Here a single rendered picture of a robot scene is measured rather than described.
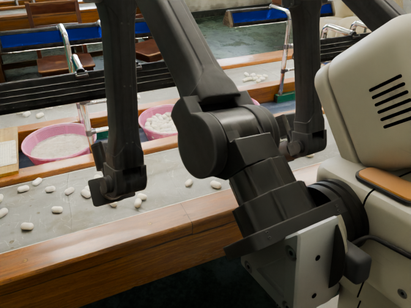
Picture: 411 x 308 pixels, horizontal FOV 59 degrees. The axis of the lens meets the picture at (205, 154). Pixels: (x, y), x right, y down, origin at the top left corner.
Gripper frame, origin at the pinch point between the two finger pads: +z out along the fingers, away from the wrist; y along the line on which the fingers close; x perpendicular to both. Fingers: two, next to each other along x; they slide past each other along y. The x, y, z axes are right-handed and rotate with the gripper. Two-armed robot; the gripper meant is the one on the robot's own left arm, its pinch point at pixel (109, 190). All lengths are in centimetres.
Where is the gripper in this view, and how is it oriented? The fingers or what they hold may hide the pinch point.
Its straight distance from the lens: 99.3
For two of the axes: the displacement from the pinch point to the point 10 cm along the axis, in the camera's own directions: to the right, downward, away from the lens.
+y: -9.2, 2.2, -3.3
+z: -3.0, 1.6, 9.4
